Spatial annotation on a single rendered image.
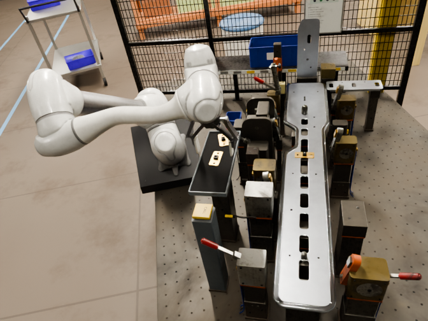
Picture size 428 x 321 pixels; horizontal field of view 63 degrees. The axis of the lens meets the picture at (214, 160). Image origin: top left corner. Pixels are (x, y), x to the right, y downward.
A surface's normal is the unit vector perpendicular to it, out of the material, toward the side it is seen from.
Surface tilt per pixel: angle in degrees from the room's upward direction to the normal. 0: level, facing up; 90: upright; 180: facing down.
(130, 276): 0
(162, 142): 47
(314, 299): 0
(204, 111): 88
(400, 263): 0
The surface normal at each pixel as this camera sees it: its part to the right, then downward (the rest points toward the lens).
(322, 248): -0.14, -0.76
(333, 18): -0.19, 0.65
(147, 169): -0.01, -0.15
